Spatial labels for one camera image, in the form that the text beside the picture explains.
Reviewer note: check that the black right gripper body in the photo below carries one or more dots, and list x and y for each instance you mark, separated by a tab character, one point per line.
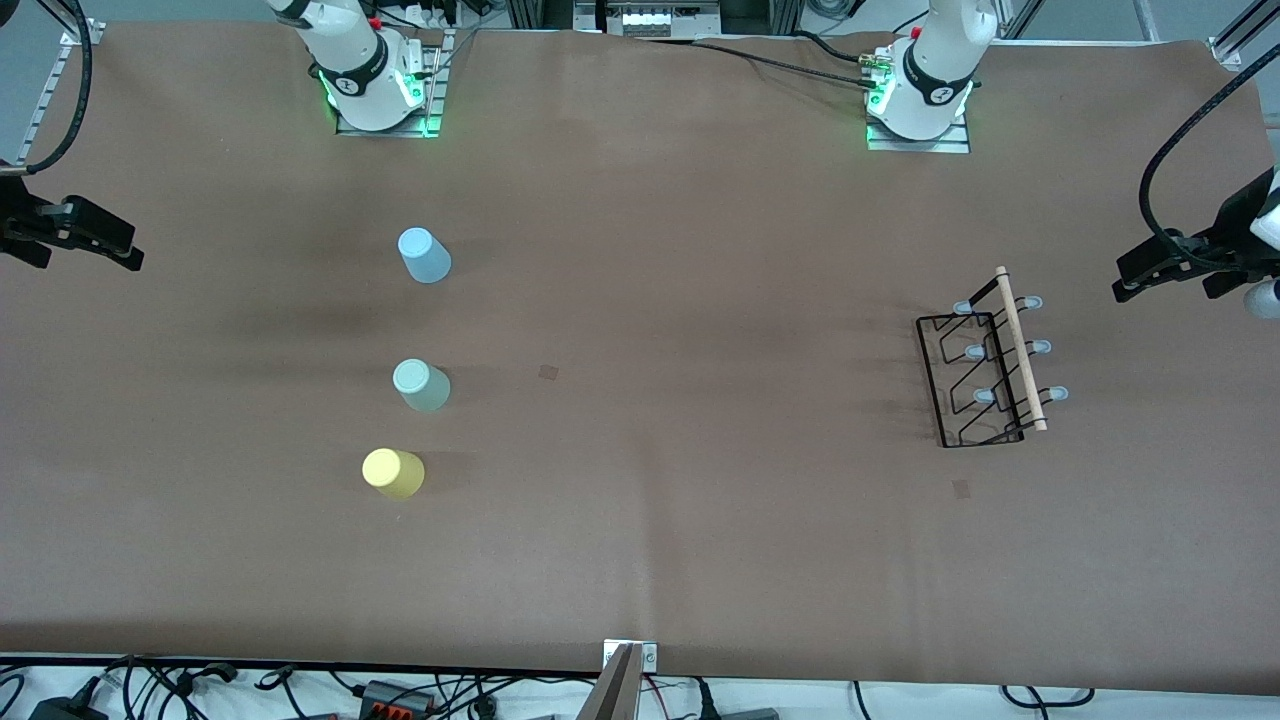
18	220

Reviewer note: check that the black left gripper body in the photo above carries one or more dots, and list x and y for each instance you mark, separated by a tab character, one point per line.
1229	232

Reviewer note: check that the mint green plastic cup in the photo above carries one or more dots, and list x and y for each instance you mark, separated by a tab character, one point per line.
424	388

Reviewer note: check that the yellow plastic cup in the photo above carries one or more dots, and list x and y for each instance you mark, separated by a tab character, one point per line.
396	474

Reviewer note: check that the light blue plastic cup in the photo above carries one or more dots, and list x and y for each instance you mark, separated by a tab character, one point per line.
426	258

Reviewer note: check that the black power adapter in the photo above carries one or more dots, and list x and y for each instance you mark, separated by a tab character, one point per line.
70	710

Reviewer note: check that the connector block with orange levers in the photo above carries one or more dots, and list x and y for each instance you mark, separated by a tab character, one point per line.
395	698

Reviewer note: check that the white power strip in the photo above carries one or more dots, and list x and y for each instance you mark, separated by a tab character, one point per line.
650	20

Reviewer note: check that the large paper table cover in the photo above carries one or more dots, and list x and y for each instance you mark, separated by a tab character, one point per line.
640	520

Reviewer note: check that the black plug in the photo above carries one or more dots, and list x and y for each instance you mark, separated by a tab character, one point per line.
705	705

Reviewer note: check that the aluminium frame rail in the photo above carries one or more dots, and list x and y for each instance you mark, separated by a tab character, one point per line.
45	100

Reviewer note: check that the aluminium frame corner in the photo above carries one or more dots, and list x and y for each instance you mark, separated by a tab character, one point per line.
1235	42

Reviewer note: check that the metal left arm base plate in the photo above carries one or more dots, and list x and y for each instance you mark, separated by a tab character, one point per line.
950	145

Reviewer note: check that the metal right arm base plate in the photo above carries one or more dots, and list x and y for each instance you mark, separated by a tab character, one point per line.
400	128

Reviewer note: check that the aluminium camera stand post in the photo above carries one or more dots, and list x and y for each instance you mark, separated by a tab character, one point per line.
615	695

